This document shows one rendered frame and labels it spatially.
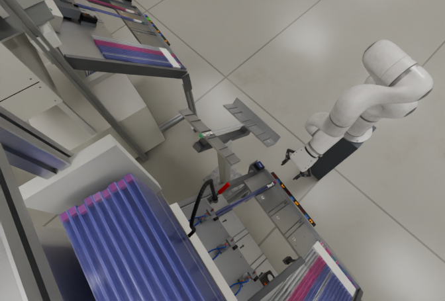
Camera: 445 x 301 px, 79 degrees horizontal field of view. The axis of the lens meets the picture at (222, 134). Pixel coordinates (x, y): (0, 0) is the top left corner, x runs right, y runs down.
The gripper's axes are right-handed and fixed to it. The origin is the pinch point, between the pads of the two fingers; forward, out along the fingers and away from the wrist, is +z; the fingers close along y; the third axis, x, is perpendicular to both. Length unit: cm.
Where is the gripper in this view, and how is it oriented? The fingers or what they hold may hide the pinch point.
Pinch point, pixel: (289, 171)
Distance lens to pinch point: 141.8
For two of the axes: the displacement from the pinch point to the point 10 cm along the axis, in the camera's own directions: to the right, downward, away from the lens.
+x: -6.1, 1.1, -7.9
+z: -5.5, 6.6, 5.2
